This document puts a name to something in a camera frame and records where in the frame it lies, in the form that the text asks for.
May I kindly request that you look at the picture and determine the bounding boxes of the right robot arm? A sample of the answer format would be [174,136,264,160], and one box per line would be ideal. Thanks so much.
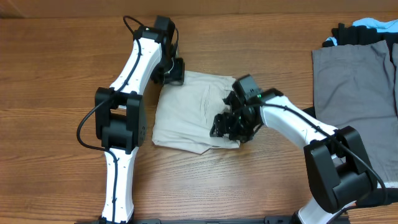
[210,75,379,223]

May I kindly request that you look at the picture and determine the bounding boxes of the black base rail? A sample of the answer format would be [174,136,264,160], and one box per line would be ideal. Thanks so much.
[74,215,351,224]

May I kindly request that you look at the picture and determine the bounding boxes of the beige shorts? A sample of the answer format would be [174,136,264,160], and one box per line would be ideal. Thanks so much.
[152,71,240,154]

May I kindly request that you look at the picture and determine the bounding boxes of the black garment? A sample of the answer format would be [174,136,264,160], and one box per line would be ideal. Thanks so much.
[301,22,398,208]

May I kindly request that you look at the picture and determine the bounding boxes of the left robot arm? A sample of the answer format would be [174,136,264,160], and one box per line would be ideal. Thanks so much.
[95,16,185,223]

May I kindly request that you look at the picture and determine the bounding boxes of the light blue garment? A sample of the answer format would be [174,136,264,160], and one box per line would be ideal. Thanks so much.
[322,17,397,47]

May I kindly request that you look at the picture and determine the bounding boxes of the grey shorts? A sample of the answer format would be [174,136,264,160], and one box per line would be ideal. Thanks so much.
[311,39,398,189]

